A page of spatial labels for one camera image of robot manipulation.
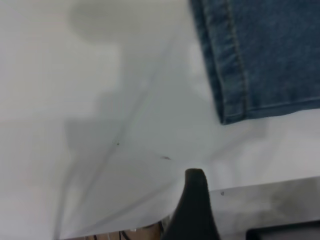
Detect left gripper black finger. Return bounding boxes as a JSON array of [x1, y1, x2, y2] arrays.
[[159, 168, 221, 240]]

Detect blue denim shorts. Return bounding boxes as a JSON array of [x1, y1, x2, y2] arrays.
[[188, 0, 320, 126]]

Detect white tablecloth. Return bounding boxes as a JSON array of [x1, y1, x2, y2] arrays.
[[0, 0, 320, 240]]

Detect thin black floor cable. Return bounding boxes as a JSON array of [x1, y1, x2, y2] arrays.
[[117, 228, 131, 240]]

